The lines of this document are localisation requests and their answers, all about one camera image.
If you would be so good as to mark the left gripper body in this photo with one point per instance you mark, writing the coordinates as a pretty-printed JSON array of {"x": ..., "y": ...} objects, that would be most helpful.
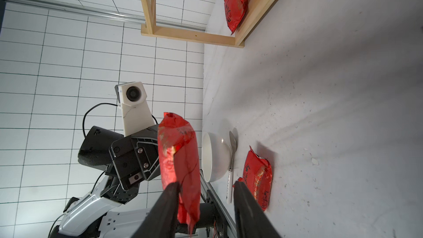
[{"x": 125, "y": 160}]

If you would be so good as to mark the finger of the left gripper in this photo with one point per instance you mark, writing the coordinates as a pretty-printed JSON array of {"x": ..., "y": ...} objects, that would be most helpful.
[{"x": 145, "y": 144}]

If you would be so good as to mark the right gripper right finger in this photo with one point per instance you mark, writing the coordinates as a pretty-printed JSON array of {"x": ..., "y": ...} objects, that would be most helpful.
[{"x": 251, "y": 222}]

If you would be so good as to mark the white bowl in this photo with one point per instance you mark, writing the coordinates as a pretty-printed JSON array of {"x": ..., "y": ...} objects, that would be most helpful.
[{"x": 216, "y": 157}]

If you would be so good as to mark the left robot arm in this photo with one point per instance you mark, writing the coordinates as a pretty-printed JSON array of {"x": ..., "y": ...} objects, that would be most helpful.
[{"x": 107, "y": 211}]

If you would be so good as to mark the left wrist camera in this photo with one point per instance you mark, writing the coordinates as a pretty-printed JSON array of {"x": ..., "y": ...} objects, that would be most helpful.
[{"x": 136, "y": 114}]

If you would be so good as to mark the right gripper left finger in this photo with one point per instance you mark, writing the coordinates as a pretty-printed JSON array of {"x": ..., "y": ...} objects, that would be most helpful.
[{"x": 162, "y": 220}]

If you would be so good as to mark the aluminium rail frame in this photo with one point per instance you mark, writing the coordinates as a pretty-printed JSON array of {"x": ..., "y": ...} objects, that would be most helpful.
[{"x": 218, "y": 205}]

